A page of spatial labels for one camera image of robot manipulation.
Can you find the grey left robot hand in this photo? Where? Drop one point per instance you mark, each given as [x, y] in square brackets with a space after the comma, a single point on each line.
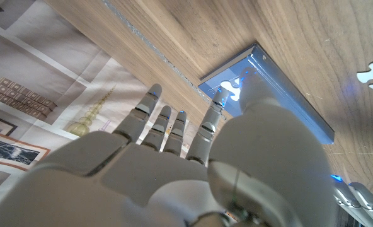
[363, 205]

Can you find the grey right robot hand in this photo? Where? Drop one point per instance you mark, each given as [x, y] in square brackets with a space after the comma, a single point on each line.
[174, 183]

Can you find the blue notebook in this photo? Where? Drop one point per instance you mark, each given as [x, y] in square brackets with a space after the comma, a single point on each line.
[293, 97]

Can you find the printed bookshelf backdrop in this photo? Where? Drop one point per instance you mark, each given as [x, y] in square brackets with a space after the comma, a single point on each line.
[48, 69]

